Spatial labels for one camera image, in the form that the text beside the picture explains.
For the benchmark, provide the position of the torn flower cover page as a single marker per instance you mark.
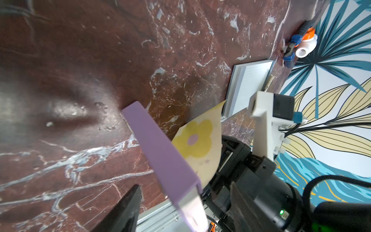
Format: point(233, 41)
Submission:
point(200, 143)

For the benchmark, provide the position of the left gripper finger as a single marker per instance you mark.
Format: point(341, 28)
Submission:
point(124, 216)

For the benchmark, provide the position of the blue orange pliers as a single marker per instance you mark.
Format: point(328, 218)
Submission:
point(306, 31)

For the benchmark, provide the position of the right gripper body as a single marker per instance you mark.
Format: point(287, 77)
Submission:
point(254, 177)

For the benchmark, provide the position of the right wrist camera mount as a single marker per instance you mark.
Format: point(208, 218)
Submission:
point(273, 113)

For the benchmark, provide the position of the blue lined memo pad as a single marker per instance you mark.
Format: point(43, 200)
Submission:
point(246, 80)

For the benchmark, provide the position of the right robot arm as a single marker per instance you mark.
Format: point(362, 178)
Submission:
point(247, 196)

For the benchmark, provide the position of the purple flower lucky day pad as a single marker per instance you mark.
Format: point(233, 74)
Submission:
point(178, 180)

